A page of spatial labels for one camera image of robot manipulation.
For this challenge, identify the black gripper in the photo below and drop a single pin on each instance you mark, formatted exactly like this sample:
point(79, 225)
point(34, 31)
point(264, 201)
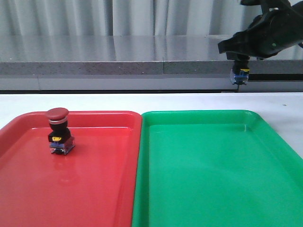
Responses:
point(280, 26)

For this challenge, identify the green plastic tray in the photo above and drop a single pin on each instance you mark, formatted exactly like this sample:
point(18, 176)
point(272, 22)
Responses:
point(219, 168)

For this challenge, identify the grey pleated curtain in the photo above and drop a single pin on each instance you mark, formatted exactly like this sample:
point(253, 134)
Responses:
point(125, 17)

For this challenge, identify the red mushroom push button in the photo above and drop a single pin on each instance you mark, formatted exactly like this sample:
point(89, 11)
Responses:
point(61, 141)

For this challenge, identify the green mushroom push button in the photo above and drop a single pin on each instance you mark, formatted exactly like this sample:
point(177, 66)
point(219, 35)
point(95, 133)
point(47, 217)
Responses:
point(240, 72)

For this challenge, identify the grey stone counter ledge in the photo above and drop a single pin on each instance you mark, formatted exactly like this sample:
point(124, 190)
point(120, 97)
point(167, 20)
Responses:
point(136, 64)

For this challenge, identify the red plastic tray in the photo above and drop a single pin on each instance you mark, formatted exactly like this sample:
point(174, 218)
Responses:
point(92, 186)

